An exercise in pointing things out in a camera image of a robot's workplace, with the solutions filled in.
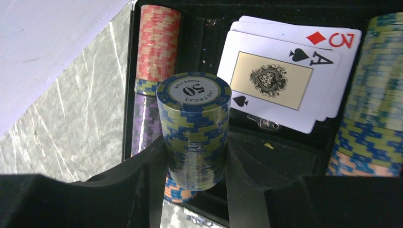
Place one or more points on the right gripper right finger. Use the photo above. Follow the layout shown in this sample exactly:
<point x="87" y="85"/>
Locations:
<point x="308" y="201"/>

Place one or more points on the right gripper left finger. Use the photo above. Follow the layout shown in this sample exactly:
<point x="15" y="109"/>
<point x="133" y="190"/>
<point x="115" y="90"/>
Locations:
<point x="129" y="195"/>

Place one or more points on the green purple chip row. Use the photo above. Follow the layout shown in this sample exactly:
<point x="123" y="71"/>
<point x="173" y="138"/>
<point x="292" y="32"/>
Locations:
<point x="369" y="140"/>

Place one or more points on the black aluminium poker case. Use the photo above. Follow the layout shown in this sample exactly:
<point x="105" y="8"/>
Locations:
<point x="287" y="153"/>

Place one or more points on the ace of spades card deck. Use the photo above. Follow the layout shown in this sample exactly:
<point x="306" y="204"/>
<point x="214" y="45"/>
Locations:
<point x="279" y="81"/>

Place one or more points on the three of diamonds card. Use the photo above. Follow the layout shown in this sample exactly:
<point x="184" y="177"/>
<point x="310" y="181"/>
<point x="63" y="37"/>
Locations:
<point x="341" y="40"/>

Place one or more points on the purple orange chip row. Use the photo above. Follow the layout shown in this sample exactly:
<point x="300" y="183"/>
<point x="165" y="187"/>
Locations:
<point x="156" y="58"/>

